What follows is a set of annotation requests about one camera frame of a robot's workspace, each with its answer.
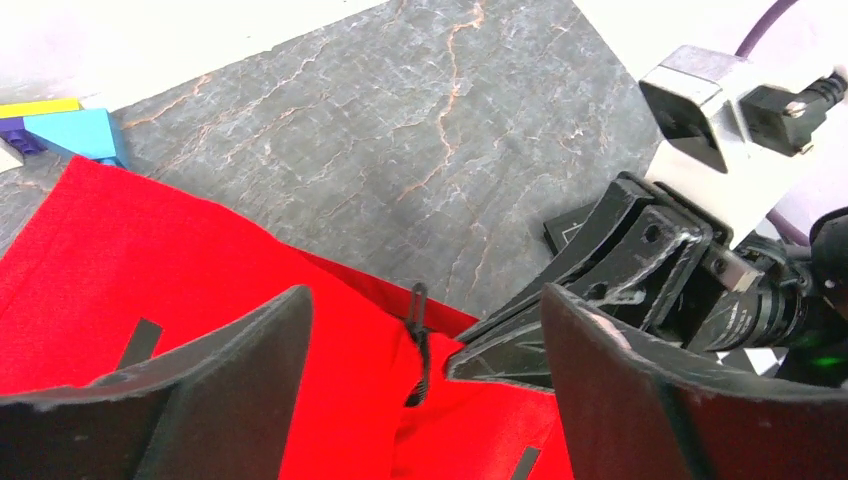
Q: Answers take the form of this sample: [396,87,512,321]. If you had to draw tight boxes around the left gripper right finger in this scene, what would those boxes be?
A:
[540,284,847,479]

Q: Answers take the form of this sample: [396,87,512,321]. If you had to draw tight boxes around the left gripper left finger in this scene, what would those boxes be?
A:
[1,286,313,479]

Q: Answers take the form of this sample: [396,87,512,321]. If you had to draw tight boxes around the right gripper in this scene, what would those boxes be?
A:
[445,170,836,392]

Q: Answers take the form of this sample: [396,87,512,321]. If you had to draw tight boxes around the red jacket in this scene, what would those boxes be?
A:
[1,157,573,479]

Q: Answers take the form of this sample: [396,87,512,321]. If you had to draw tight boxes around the black zipper pull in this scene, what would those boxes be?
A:
[404,282,428,346]

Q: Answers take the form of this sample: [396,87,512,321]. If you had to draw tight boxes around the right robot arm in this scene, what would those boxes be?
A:
[446,172,847,389]

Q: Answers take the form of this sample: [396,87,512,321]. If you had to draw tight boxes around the black white checkerboard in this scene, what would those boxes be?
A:
[543,203,788,378]

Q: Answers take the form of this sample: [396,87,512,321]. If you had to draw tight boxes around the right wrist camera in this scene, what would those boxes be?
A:
[638,45,847,246]

